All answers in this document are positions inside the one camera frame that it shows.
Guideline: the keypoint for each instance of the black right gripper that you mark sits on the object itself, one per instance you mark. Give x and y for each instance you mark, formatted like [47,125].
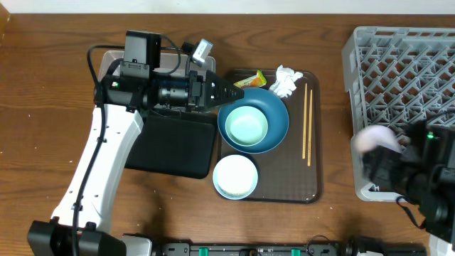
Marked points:
[382,168]

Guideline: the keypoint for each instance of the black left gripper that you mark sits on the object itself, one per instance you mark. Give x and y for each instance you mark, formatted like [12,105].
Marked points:
[202,87]

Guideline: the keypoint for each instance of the small mint green bowl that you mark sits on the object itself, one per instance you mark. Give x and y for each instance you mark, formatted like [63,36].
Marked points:
[246,126]

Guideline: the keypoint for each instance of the large blue bowl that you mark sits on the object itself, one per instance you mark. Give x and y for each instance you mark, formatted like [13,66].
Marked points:
[274,110]

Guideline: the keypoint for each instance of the pink cup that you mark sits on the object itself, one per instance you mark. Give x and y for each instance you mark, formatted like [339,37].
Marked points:
[373,136]

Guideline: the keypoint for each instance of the light blue rice bowl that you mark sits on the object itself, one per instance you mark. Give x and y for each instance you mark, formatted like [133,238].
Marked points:
[235,177]

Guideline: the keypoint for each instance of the wooden chopstick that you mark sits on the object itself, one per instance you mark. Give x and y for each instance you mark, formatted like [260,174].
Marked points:
[304,123]

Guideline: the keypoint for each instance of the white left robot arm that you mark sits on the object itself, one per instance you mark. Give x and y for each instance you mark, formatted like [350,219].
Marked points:
[116,124]

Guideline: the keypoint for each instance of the grey dishwasher rack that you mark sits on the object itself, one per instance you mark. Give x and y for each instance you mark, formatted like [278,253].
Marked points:
[396,76]

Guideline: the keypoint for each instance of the green snack wrapper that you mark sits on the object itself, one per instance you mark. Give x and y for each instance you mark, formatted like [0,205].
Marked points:
[257,80]

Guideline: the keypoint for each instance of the clear plastic bin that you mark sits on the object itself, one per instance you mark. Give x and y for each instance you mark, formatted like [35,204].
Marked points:
[168,63]

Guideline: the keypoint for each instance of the black plastic bin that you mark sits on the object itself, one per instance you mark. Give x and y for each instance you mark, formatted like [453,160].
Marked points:
[175,143]

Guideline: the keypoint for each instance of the crumpled white tissue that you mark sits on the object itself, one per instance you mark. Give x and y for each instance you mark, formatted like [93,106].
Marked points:
[285,81]

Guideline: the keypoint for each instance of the dark brown serving tray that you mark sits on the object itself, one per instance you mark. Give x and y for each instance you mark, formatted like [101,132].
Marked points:
[284,177]

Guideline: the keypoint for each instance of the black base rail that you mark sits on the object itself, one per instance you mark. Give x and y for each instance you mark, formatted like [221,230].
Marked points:
[316,246]

